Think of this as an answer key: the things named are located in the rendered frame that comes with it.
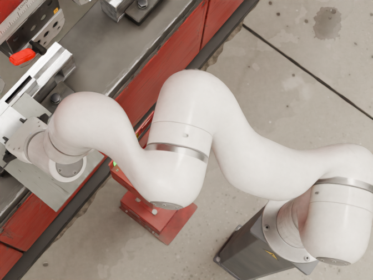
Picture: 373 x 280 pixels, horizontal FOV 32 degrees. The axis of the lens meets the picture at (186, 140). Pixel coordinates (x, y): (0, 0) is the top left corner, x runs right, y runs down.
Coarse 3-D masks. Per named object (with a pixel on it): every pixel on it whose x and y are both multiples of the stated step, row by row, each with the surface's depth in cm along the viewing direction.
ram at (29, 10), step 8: (0, 0) 118; (8, 0) 120; (16, 0) 123; (24, 0) 126; (40, 0) 131; (0, 8) 120; (8, 8) 123; (16, 8) 125; (32, 8) 131; (0, 16) 122; (8, 16) 125; (24, 16) 130; (0, 24) 124; (16, 24) 130; (8, 32) 129; (0, 40) 128
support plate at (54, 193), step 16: (32, 112) 162; (48, 112) 162; (0, 144) 159; (0, 160) 158; (16, 160) 158; (96, 160) 159; (16, 176) 157; (32, 176) 158; (48, 176) 158; (80, 176) 158; (48, 192) 157; (64, 192) 157
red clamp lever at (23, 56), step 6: (30, 42) 139; (36, 42) 138; (30, 48) 136; (36, 48) 138; (42, 48) 138; (18, 54) 133; (24, 54) 134; (30, 54) 135; (42, 54) 138; (12, 60) 132; (18, 60) 132; (24, 60) 134
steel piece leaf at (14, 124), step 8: (8, 112) 161; (16, 112) 161; (0, 120) 160; (8, 120) 161; (16, 120) 161; (0, 128) 160; (8, 128) 160; (16, 128) 160; (0, 136) 159; (8, 136) 160
